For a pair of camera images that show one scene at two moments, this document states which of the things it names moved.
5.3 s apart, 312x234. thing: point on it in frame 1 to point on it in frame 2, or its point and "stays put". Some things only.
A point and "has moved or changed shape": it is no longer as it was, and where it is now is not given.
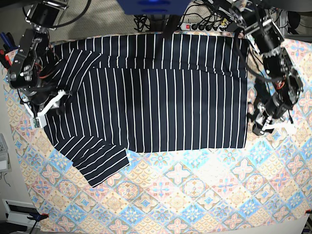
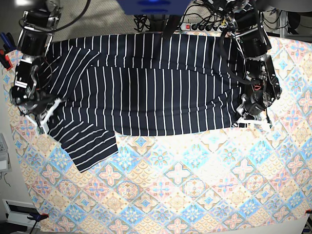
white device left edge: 5,165 stays put
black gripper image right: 275,106 to 258,103
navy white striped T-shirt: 148,92 has moved or changed shape
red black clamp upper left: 7,44 stays put
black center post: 171,26 stays put
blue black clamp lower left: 37,216 stays put
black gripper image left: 38,95 to 34,102
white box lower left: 18,211 stays put
